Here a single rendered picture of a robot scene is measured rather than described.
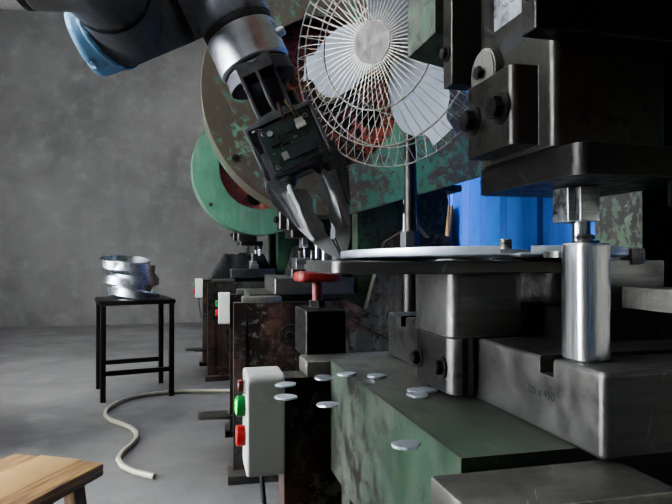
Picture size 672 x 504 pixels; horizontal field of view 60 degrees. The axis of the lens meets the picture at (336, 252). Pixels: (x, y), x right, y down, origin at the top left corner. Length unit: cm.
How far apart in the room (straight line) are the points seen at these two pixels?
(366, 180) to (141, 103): 563
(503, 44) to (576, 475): 46
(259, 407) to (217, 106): 131
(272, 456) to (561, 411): 44
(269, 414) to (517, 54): 53
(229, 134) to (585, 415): 162
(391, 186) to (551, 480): 164
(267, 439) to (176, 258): 641
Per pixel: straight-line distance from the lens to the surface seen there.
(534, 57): 65
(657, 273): 67
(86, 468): 143
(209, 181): 363
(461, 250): 49
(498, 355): 56
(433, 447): 48
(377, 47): 146
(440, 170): 206
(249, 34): 62
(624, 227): 91
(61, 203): 733
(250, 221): 363
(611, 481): 43
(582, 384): 46
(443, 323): 59
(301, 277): 88
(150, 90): 744
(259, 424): 80
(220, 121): 194
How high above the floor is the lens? 78
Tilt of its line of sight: level
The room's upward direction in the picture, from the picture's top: straight up
